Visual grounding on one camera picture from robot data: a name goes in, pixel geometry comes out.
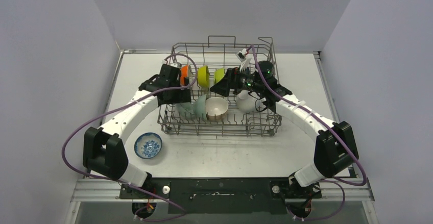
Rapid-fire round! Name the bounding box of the grey wire dish rack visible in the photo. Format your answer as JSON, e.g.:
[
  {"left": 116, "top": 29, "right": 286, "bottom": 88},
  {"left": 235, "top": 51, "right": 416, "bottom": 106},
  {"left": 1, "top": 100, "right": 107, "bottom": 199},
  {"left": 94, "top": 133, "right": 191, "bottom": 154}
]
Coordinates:
[{"left": 157, "top": 41, "right": 282, "bottom": 137}]

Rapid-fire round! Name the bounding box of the yellow green bowl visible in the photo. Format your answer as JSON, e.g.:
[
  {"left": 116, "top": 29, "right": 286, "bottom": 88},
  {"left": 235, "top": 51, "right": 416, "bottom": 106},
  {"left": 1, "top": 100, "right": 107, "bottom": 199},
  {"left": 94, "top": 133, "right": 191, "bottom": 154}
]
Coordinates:
[{"left": 197, "top": 65, "right": 210, "bottom": 88}]

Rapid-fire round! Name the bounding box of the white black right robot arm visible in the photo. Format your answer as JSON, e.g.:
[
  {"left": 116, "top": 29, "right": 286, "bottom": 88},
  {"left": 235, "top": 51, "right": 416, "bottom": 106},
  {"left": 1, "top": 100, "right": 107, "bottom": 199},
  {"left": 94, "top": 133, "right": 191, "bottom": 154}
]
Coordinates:
[{"left": 210, "top": 61, "right": 359, "bottom": 198}]

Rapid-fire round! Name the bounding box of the blue white patterned bowl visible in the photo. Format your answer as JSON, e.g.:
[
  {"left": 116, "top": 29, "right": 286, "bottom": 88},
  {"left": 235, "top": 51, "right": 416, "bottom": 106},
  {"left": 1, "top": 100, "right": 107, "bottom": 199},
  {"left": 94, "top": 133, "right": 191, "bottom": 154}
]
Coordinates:
[{"left": 134, "top": 132, "right": 163, "bottom": 159}]

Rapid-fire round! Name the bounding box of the white bowl orange outside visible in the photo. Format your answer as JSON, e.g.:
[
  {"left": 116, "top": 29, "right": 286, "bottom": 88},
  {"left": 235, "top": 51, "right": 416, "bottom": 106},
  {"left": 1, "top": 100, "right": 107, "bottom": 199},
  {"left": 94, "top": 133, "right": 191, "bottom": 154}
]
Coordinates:
[{"left": 180, "top": 64, "right": 193, "bottom": 86}]

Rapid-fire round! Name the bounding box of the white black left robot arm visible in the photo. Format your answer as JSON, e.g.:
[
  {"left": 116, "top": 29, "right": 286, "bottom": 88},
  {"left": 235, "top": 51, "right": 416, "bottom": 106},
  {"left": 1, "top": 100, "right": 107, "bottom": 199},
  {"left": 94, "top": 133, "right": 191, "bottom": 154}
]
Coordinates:
[{"left": 83, "top": 64, "right": 190, "bottom": 199}]

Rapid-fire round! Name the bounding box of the lime green bowl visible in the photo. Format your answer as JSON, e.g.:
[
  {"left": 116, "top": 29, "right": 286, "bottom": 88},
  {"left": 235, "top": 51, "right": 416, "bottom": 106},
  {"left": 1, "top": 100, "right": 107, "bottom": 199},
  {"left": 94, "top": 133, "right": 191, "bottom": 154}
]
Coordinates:
[{"left": 213, "top": 68, "right": 225, "bottom": 84}]

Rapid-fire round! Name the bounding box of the pale green plate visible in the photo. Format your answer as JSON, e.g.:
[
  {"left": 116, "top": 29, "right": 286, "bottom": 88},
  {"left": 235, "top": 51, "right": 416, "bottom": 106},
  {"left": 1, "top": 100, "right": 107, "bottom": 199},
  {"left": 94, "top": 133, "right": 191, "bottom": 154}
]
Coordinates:
[{"left": 193, "top": 94, "right": 209, "bottom": 121}]

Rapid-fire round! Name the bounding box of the beige bowl with black outside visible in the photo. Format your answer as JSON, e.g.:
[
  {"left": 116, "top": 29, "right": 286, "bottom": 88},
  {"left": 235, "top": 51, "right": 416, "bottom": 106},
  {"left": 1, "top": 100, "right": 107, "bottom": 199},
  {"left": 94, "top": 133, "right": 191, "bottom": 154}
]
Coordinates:
[{"left": 205, "top": 97, "right": 229, "bottom": 122}]

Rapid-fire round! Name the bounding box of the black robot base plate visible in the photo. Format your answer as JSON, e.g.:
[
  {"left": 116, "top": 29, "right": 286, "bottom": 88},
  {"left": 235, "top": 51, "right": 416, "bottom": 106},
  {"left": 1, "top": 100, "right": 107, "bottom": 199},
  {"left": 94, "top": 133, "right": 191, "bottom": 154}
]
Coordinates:
[{"left": 119, "top": 177, "right": 322, "bottom": 215}]

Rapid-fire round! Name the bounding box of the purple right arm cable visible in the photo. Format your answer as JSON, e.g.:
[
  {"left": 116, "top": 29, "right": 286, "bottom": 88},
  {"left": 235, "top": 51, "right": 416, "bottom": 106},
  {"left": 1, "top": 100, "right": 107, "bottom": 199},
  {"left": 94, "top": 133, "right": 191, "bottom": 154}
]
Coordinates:
[{"left": 247, "top": 45, "right": 368, "bottom": 221}]

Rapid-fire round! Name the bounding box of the white bowl with blue outside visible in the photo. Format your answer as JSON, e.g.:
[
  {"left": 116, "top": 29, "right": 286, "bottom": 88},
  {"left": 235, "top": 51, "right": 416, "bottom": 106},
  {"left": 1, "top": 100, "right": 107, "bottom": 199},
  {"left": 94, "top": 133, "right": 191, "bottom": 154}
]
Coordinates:
[{"left": 235, "top": 90, "right": 262, "bottom": 113}]

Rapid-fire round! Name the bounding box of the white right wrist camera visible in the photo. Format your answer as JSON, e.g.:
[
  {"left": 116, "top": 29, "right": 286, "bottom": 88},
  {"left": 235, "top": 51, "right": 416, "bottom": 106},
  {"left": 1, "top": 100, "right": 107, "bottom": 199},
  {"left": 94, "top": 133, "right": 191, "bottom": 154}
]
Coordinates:
[{"left": 235, "top": 48, "right": 252, "bottom": 71}]

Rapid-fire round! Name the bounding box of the pale celadon bowl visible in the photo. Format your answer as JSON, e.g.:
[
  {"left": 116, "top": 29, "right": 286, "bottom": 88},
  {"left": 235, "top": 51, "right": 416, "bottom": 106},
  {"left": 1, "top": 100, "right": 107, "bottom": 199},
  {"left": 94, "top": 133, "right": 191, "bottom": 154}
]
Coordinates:
[{"left": 175, "top": 103, "right": 196, "bottom": 120}]

